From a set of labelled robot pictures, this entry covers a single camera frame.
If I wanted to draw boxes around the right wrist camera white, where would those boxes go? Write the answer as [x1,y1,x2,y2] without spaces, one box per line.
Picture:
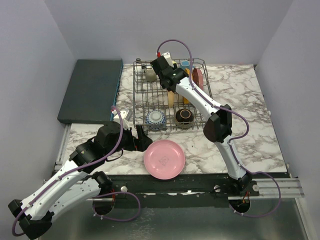
[161,52,174,67]

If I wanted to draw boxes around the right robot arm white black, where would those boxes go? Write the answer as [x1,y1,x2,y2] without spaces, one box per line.
[150,56,252,196]

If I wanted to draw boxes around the yellow plate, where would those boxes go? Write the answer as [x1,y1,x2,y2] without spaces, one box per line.
[183,68,190,105]

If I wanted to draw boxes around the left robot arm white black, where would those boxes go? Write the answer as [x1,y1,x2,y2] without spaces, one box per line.
[8,121,153,240]

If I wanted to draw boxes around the purple cable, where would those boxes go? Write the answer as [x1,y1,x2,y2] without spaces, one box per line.
[11,105,142,237]
[156,38,282,219]

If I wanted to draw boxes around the small grey-brown cup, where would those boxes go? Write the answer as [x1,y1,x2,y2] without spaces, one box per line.
[145,69,157,82]

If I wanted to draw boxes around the plain pink round plate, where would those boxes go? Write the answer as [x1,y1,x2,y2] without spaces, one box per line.
[143,139,186,180]

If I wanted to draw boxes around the tan orange round plate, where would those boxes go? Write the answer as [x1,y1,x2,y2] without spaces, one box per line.
[167,91,175,108]

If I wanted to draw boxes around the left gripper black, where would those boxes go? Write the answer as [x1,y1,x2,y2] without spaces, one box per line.
[105,124,153,157]

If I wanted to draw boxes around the dark grey flat box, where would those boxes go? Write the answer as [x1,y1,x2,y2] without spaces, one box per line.
[57,59,124,124]

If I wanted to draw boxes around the red and blue patterned bowl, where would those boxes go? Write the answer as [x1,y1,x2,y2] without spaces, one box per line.
[146,110,167,131]

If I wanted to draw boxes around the blue mug white inside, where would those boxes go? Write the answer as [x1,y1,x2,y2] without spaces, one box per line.
[179,60,190,70]

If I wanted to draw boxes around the pink polka dot plate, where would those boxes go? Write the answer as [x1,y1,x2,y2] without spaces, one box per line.
[192,68,204,90]

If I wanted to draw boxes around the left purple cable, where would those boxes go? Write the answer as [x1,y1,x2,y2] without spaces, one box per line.
[11,105,142,237]

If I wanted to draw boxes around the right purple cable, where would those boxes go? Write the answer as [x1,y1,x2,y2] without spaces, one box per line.
[156,38,282,219]

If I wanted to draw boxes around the grey wire dish rack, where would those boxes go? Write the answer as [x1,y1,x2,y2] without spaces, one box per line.
[133,58,206,131]

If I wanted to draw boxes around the dark patterned bowl cream inside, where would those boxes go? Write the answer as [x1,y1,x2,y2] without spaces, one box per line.
[174,108,194,129]

